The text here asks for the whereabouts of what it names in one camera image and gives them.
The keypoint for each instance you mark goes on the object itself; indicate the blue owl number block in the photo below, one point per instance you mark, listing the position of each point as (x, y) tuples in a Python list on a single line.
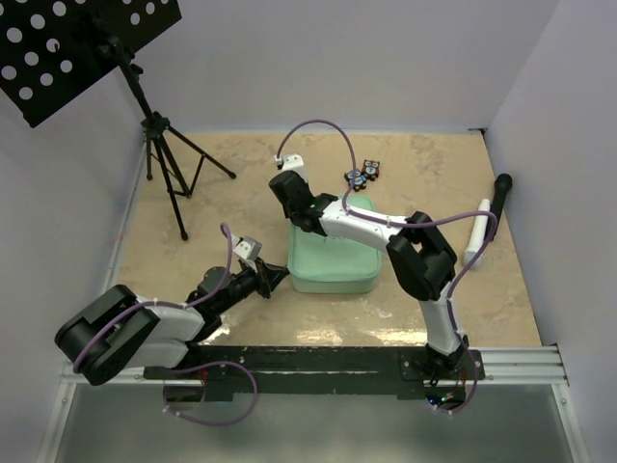
[(356, 180)]

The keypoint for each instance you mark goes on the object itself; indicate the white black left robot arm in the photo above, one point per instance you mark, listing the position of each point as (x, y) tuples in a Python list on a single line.
[(118, 330)]

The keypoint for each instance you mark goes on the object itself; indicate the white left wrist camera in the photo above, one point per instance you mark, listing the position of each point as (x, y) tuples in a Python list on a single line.
[(246, 248)]

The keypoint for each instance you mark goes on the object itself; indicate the black microphone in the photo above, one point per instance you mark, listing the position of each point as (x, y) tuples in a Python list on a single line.
[(502, 186)]

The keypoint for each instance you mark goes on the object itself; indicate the white microphone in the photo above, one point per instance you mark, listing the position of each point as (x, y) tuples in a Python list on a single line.
[(472, 256)]

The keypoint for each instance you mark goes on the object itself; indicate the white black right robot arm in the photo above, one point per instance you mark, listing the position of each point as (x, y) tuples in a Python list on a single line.
[(422, 260)]

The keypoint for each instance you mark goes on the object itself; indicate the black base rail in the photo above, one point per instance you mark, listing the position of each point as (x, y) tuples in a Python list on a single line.
[(401, 371)]

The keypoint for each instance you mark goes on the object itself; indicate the mint green medicine case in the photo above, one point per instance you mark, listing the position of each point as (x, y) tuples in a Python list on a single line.
[(332, 264)]

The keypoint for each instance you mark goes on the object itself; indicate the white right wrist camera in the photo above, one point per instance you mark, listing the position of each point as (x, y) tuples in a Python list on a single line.
[(293, 162)]

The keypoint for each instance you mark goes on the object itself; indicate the black music stand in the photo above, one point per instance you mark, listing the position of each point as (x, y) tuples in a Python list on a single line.
[(54, 51)]

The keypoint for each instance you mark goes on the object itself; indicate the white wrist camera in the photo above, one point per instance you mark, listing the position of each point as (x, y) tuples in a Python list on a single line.
[(293, 162), (246, 248)]

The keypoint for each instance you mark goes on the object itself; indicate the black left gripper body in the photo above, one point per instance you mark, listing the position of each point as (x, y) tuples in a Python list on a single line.
[(245, 283)]

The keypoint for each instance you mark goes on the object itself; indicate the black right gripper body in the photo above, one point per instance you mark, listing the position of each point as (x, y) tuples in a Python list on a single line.
[(292, 215)]

